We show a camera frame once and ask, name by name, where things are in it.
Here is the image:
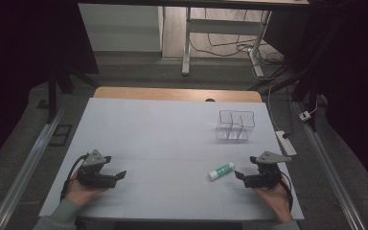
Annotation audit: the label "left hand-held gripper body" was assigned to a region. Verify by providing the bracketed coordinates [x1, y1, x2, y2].
[77, 149, 118, 189]

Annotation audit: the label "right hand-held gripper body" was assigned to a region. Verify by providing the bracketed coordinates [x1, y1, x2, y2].
[243, 150, 292, 190]

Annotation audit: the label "green and white glue stick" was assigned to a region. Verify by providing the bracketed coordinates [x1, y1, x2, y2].
[207, 161, 236, 182]

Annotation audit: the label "clear acrylic divided organizer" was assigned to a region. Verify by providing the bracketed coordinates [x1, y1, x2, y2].
[216, 109, 256, 142]

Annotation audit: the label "person's left hand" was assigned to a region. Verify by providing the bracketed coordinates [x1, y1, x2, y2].
[64, 170, 109, 208]

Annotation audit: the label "person's right hand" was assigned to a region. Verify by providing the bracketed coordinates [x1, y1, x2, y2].
[252, 179, 294, 224]

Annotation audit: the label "white power strip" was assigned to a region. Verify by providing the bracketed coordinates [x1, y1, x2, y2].
[274, 129, 298, 157]

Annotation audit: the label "white table mat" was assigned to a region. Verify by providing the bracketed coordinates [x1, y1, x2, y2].
[38, 97, 305, 222]

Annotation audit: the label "black floor outlet plate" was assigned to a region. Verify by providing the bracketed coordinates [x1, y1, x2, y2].
[48, 124, 74, 148]

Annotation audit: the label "black tripod stand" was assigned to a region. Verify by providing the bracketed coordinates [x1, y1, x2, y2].
[45, 60, 101, 125]

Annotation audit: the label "wooden table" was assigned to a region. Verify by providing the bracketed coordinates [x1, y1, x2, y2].
[92, 85, 264, 104]

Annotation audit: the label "white cabinet panel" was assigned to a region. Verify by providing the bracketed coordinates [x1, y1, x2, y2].
[78, 3, 165, 53]

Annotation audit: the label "white metal-legged desk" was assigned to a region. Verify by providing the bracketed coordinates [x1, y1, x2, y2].
[78, 0, 311, 79]

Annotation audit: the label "left hand-held gripper black cable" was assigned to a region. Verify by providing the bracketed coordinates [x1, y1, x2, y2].
[59, 152, 91, 201]

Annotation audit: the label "hand-held gripper black cable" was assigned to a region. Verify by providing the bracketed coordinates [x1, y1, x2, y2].
[59, 152, 91, 201]
[278, 172, 295, 213]

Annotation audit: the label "right hand-held gripper black cable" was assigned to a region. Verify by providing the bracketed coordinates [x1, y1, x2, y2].
[278, 172, 295, 213]

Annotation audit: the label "aluminium rail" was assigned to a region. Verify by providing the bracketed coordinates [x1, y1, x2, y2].
[0, 106, 67, 230]
[292, 101, 368, 230]

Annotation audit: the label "small white adapter with cable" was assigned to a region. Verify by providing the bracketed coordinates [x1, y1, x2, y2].
[298, 99, 320, 122]

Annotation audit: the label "black floor cables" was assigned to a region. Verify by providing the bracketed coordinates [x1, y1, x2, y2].
[190, 8, 286, 81]

